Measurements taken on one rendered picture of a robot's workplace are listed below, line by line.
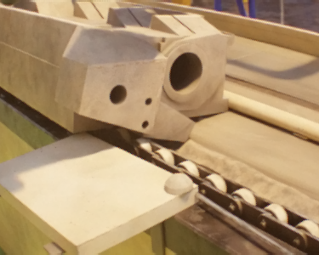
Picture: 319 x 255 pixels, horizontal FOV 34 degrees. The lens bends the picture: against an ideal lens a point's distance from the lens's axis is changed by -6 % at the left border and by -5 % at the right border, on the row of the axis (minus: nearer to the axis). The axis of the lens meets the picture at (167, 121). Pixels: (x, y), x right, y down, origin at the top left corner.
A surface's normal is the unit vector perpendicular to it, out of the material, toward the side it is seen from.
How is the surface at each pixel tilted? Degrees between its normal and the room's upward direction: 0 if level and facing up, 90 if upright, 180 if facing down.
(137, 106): 90
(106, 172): 0
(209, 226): 0
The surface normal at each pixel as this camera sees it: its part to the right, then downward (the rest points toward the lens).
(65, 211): -0.06, -0.92
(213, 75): 0.61, 0.27
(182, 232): -0.79, 0.29
